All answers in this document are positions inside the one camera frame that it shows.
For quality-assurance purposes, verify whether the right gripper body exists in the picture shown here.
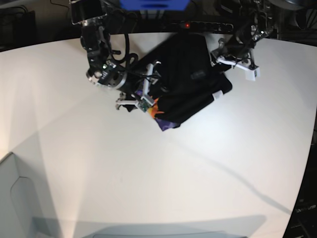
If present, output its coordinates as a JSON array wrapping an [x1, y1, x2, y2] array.
[[115, 60, 161, 110]]

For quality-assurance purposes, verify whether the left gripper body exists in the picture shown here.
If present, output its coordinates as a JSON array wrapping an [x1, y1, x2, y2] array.
[[210, 38, 258, 71]]

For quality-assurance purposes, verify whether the black T-shirt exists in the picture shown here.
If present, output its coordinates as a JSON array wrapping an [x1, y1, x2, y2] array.
[[132, 33, 232, 131]]

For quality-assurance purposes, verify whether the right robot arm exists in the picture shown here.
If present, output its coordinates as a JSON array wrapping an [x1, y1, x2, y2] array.
[[69, 0, 161, 112]]

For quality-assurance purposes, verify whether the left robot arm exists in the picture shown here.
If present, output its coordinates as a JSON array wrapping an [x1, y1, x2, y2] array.
[[211, 0, 311, 71]]

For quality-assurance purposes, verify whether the white shirt label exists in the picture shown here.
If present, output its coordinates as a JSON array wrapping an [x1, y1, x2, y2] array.
[[212, 90, 223, 100]]

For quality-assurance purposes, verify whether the black power strip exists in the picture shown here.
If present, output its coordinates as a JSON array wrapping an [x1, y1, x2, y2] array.
[[174, 21, 234, 33]]

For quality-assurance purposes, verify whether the blue box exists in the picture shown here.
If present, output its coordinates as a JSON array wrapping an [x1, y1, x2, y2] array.
[[119, 0, 190, 11]]

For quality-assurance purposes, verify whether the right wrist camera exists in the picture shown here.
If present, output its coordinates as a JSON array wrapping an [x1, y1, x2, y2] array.
[[136, 98, 155, 113]]

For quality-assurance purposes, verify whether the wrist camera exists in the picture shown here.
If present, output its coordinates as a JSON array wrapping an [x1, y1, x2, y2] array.
[[136, 98, 155, 113], [245, 67, 261, 81]]

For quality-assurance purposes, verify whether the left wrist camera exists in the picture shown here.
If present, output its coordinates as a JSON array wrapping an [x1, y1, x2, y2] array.
[[245, 67, 261, 81]]

